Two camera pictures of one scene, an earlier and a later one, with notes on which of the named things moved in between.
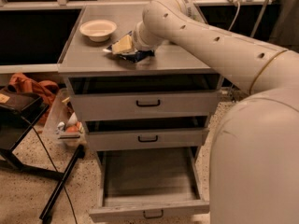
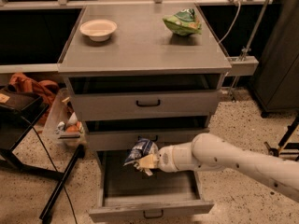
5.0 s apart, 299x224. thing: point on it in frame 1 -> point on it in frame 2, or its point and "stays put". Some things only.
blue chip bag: x=133 y=56 -> x=142 y=148
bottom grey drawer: x=152 y=183 stays put
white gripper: x=137 y=40 -> x=165 y=160
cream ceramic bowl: x=97 y=30 stays put
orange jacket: x=46 y=90 stays put
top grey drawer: x=147 y=102 stays put
